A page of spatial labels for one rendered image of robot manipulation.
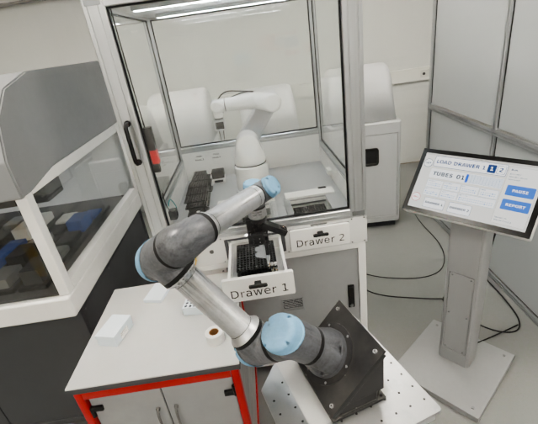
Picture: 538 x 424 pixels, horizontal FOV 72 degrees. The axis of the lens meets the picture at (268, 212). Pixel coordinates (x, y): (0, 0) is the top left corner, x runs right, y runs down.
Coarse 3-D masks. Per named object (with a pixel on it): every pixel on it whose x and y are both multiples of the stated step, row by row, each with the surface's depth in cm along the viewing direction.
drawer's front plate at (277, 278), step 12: (252, 276) 147; (264, 276) 147; (276, 276) 147; (288, 276) 147; (228, 288) 148; (240, 288) 148; (264, 288) 149; (276, 288) 149; (288, 288) 150; (240, 300) 151
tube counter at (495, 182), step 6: (456, 174) 163; (462, 174) 161; (468, 174) 160; (474, 174) 158; (456, 180) 162; (462, 180) 161; (468, 180) 159; (474, 180) 158; (480, 180) 156; (486, 180) 154; (492, 180) 153; (498, 180) 151; (486, 186) 154; (492, 186) 152; (498, 186) 151
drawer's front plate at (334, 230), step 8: (336, 224) 176; (344, 224) 176; (296, 232) 176; (304, 232) 176; (312, 232) 176; (328, 232) 177; (336, 232) 177; (344, 232) 178; (296, 240) 178; (304, 240) 178; (320, 240) 178; (336, 240) 179; (344, 240) 179; (296, 248) 180; (304, 248) 180
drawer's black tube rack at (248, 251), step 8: (272, 240) 176; (240, 248) 173; (248, 248) 172; (272, 248) 170; (240, 256) 168; (248, 256) 166; (272, 256) 164; (240, 264) 161; (248, 264) 161; (256, 264) 159; (264, 264) 164; (248, 272) 161; (256, 272) 159; (264, 272) 158
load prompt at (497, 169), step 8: (440, 160) 169; (448, 160) 167; (456, 160) 165; (464, 160) 163; (456, 168) 164; (464, 168) 162; (472, 168) 159; (480, 168) 157; (488, 168) 155; (496, 168) 153; (504, 168) 151; (504, 176) 150
